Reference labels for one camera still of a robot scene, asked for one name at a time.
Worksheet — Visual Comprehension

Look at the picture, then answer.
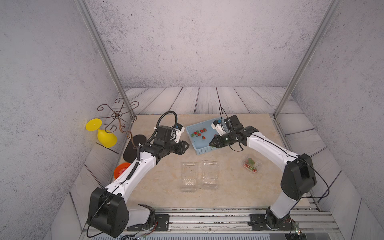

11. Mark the light blue perforated basket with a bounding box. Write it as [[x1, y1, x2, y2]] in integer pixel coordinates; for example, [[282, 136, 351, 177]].
[[186, 118, 221, 155]]

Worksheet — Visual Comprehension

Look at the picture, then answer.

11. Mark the clear clamshell container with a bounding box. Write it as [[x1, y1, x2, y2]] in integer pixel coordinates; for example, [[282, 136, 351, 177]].
[[201, 161, 220, 190], [242, 155, 261, 174], [181, 162, 199, 193]]

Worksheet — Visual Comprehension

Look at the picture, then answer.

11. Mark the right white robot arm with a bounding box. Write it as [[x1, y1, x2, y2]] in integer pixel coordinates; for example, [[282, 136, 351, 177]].
[[209, 115, 318, 231]]

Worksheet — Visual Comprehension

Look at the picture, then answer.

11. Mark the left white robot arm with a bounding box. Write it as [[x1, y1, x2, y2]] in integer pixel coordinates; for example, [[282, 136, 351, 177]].
[[87, 124, 189, 238]]

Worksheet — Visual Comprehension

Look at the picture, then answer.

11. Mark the strawberry cluster left in basket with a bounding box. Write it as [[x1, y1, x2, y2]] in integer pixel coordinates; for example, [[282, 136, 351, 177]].
[[191, 128, 207, 140]]

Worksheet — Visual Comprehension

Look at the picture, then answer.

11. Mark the orange plastic bowl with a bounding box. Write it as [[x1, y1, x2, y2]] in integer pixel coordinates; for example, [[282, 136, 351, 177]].
[[114, 163, 131, 179]]

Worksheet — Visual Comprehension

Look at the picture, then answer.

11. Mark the yellow plastic goblet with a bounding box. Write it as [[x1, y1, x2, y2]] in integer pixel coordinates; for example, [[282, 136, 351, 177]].
[[85, 119, 118, 148]]

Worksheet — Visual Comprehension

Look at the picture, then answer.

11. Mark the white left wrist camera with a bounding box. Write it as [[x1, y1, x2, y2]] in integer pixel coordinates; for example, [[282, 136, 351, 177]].
[[174, 123, 185, 143]]

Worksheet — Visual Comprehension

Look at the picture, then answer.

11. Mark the dark wire jewellery stand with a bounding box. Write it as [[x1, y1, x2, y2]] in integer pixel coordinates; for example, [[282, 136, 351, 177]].
[[97, 98, 146, 163]]

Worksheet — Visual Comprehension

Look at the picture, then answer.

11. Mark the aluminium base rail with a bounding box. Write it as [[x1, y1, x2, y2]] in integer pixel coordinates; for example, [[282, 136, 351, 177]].
[[118, 203, 344, 240]]

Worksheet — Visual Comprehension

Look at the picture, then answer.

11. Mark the aluminium frame post left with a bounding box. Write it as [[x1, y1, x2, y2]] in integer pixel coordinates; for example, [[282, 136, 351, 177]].
[[75, 0, 136, 122]]

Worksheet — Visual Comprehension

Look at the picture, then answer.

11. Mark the aluminium frame post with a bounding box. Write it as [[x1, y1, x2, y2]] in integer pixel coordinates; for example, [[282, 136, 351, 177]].
[[75, 0, 136, 122], [273, 0, 342, 119]]

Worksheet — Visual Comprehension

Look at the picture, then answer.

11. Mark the aluminium frame post right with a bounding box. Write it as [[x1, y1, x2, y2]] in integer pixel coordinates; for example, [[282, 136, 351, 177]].
[[273, 0, 342, 119]]

